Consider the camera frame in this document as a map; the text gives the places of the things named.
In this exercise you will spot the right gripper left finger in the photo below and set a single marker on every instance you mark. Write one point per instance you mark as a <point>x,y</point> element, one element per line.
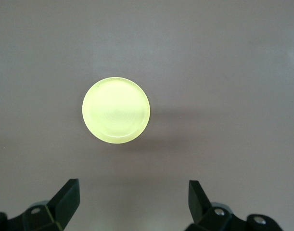
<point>62,204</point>

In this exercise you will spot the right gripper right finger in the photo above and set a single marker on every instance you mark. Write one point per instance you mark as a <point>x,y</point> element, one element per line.
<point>199,207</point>

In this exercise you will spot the yellow round plate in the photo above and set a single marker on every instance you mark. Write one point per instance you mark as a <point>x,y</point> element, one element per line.
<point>115,110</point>

